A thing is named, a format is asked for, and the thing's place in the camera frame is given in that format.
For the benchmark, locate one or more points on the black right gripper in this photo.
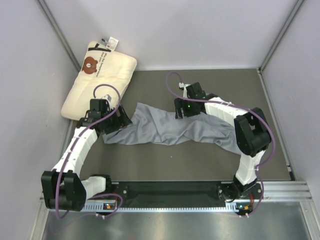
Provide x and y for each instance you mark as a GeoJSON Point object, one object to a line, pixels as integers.
{"type": "Point", "coordinates": [180, 103]}

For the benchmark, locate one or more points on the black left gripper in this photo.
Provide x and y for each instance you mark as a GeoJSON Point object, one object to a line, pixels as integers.
{"type": "Point", "coordinates": [121, 121]}

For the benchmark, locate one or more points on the grey fabric pillowcase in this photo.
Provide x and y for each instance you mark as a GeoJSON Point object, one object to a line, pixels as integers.
{"type": "Point", "coordinates": [156, 126]}

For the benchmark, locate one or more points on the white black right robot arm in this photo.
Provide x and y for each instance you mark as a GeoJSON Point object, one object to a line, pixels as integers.
{"type": "Point", "coordinates": [251, 134]}

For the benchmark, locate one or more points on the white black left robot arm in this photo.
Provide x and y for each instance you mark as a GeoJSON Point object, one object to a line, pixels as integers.
{"type": "Point", "coordinates": [69, 166]}

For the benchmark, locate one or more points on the cream bear print pillow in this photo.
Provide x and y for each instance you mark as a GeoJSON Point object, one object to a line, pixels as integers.
{"type": "Point", "coordinates": [100, 66]}

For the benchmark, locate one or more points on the white pillow care tag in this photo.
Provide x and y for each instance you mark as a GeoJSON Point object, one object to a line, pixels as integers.
{"type": "Point", "coordinates": [110, 44]}

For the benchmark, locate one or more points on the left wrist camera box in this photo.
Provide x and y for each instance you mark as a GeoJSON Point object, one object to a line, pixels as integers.
{"type": "Point", "coordinates": [98, 108]}

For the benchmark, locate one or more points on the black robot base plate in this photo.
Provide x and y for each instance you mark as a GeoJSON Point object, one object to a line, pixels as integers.
{"type": "Point", "coordinates": [218, 190]}

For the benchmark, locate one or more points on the slotted grey cable duct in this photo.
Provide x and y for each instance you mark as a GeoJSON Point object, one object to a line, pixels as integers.
{"type": "Point", "coordinates": [100, 206]}

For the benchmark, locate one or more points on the aluminium front frame rail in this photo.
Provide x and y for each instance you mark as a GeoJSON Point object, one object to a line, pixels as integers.
{"type": "Point", "coordinates": [285, 190]}

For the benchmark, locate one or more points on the left rear aluminium post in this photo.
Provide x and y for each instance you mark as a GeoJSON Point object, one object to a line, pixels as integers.
{"type": "Point", "coordinates": [45, 9]}

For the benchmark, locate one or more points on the aluminium post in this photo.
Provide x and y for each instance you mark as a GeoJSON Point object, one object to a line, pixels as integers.
{"type": "Point", "coordinates": [45, 9]}
{"type": "Point", "coordinates": [298, 4]}

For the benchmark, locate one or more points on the right rear aluminium post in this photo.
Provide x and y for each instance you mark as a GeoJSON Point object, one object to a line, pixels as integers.
{"type": "Point", "coordinates": [298, 4]}

